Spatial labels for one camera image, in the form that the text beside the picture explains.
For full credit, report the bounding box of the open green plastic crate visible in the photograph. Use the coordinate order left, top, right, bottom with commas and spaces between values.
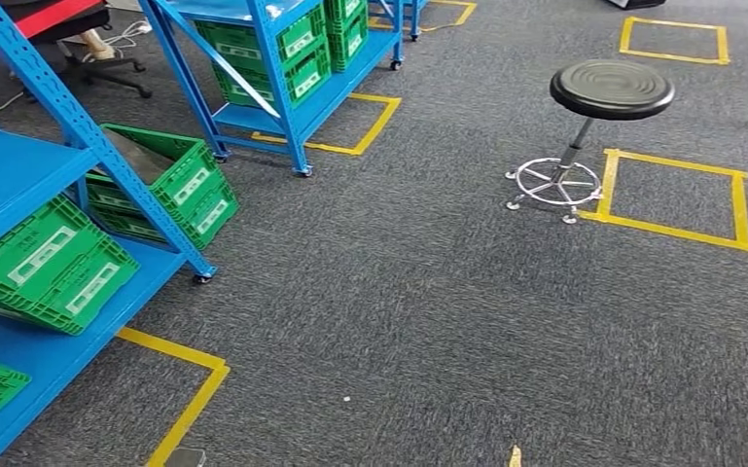
85, 124, 222, 214

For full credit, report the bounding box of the person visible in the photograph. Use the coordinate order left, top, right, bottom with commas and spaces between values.
79, 28, 119, 62

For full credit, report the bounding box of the blue metal shelf rack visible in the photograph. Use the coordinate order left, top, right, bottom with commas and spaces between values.
370, 0, 430, 41
0, 0, 219, 467
138, 0, 407, 178

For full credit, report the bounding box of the yellow floor tape outline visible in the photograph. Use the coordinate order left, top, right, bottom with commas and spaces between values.
251, 91, 403, 158
368, 0, 478, 33

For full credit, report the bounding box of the red barrier belt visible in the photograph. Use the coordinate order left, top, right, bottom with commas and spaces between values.
0, 0, 105, 72

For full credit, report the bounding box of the white cable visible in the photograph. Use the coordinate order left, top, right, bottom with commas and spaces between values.
99, 18, 154, 52

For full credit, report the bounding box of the black round stool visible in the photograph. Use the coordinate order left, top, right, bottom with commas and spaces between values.
504, 58, 676, 226

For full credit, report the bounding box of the black office chair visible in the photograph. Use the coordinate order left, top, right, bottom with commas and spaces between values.
9, 3, 154, 100

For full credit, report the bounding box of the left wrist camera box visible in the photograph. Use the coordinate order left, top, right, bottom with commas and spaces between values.
165, 448, 208, 467

